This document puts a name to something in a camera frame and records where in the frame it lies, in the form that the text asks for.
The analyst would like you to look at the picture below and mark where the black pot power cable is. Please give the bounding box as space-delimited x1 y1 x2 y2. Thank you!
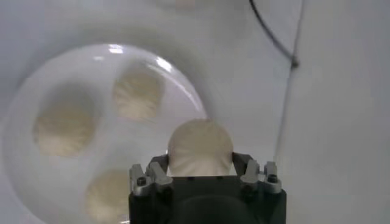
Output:
248 0 301 70

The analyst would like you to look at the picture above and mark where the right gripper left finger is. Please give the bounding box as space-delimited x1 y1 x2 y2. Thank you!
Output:
129 154 174 196

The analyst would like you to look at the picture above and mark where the large white round plate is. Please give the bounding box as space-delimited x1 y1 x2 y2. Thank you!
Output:
1 42 211 224

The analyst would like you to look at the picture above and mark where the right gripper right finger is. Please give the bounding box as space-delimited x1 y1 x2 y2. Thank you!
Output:
233 152 283 195

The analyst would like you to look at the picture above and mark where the white steamed baozi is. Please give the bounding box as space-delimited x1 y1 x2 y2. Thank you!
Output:
32 102 97 158
83 169 132 224
166 117 235 177
112 71 164 121

